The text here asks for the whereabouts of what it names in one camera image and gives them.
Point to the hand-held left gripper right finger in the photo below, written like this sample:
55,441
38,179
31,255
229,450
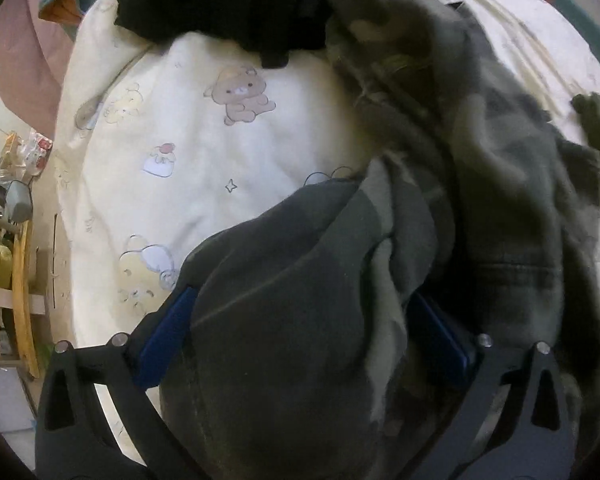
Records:
442,345

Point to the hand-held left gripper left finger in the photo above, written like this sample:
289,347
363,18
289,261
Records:
165,332

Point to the camouflage pants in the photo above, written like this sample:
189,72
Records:
300,310

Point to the wooden rack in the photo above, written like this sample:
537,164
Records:
20,285

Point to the grey plastic jug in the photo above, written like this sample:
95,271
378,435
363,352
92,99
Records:
19,202

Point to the cream printed blanket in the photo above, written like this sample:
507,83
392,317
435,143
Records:
195,135

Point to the pile of household clutter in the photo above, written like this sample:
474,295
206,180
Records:
25,152

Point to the pink cloth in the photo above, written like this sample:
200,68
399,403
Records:
20,50

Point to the black garment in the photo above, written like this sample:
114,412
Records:
220,0

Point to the blue denim garment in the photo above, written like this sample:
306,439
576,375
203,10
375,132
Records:
65,5

